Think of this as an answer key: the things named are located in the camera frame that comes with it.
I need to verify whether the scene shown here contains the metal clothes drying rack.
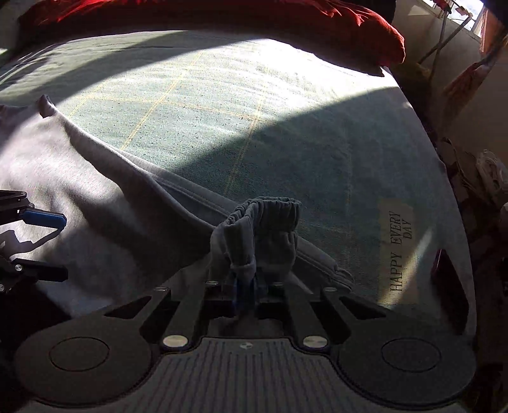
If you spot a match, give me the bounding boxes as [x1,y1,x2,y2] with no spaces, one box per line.
[418,1,473,84]

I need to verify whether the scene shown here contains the green plaid bed blanket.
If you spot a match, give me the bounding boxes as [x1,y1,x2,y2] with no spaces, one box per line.
[1,30,476,335]

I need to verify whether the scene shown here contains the red duvet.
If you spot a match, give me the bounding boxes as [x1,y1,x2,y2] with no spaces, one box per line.
[17,1,405,71]

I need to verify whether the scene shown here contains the yellow bag on floor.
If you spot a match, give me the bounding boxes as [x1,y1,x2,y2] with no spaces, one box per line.
[397,62,431,89]

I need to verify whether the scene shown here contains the grey sweatpants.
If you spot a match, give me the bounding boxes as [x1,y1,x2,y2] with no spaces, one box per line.
[1,96,353,317]

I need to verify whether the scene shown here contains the pink clothes pile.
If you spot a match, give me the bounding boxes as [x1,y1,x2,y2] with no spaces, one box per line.
[476,150,507,196]

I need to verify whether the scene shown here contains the dark phone on bed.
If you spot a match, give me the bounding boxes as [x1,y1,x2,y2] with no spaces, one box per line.
[431,249,469,335]

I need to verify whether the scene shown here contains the orange right curtain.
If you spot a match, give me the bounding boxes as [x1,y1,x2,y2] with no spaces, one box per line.
[441,1,507,130]

